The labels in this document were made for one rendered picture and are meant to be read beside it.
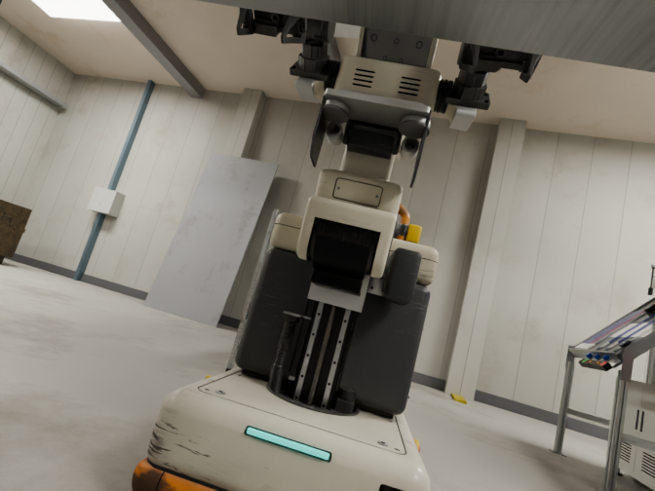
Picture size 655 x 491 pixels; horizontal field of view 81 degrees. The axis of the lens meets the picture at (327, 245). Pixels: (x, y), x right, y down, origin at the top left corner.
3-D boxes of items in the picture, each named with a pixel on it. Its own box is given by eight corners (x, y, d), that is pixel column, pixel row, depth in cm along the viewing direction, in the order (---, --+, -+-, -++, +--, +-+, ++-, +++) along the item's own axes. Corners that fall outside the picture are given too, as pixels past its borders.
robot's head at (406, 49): (361, 63, 118) (370, 7, 110) (429, 75, 115) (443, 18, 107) (352, 69, 106) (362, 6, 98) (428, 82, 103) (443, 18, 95)
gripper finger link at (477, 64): (512, 55, 62) (511, 30, 67) (467, 48, 63) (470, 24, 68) (496, 94, 67) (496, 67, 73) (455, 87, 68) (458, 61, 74)
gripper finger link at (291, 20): (292, 21, 67) (308, 1, 73) (254, 15, 68) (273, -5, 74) (293, 59, 73) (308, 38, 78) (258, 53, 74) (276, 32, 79)
